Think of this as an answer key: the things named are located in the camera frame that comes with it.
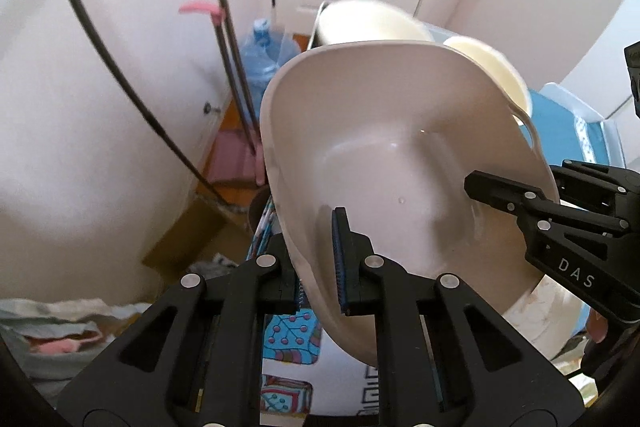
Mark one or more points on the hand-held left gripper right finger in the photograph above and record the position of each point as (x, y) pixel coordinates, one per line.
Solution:
(341, 257)

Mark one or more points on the beige plastic basin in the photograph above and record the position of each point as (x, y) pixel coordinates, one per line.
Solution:
(400, 132)

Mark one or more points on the blue water bottle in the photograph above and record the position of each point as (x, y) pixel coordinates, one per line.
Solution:
(260, 57)

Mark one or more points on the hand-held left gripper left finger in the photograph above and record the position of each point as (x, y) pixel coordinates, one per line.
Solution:
(280, 277)

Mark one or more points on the white marbled side table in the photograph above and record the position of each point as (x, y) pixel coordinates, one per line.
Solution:
(545, 322)

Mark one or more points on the blue tablecloth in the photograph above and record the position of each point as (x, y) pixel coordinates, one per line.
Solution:
(555, 122)

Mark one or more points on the black door stop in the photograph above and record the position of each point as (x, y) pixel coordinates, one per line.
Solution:
(210, 108)

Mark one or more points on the pile of clothes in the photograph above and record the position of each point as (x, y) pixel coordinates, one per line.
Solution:
(50, 317)

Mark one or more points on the flat cardboard box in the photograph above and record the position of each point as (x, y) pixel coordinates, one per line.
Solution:
(195, 232)

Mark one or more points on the pink dustpan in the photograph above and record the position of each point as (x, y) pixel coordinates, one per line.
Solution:
(230, 157)

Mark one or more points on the person's right hand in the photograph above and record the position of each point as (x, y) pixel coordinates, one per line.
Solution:
(599, 327)

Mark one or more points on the white ceramic cup bowl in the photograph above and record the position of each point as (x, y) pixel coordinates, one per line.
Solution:
(370, 19)

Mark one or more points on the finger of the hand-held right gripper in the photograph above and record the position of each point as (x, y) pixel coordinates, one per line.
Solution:
(505, 194)
(600, 184)

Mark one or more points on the cream ceramic bowl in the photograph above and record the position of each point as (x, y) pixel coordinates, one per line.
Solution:
(480, 57)

